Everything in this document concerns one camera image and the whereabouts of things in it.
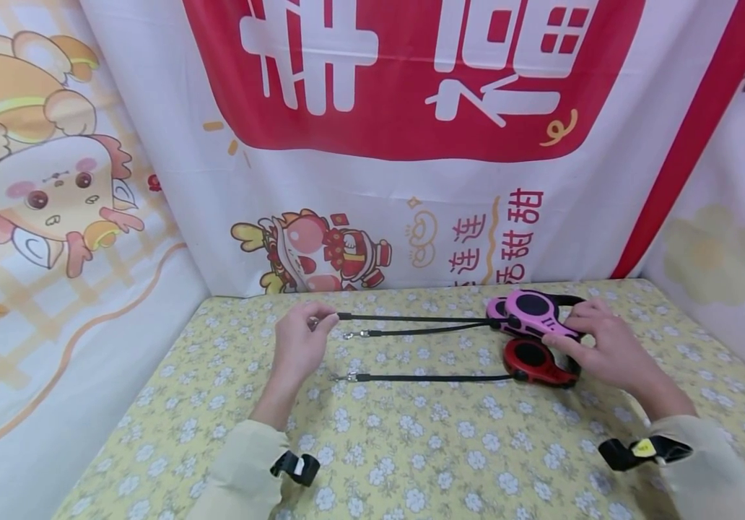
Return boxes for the person's left hand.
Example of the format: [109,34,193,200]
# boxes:
[273,301,341,389]

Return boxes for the person's right hand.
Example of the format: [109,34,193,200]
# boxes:
[542,298,659,407]

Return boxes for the pink retractable leash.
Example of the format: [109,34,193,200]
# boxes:
[308,289,587,342]

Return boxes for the person's left forearm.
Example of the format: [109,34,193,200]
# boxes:
[187,367,313,520]

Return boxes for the person's right forearm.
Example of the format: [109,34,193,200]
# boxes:
[632,370,745,520]

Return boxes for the red retractable leash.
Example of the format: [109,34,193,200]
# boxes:
[330,338,583,391]

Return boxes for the black wrist band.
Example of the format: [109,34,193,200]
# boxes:
[598,435,694,472]
[270,451,321,487]

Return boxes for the black leash strap with clip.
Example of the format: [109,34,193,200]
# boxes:
[343,321,493,340]

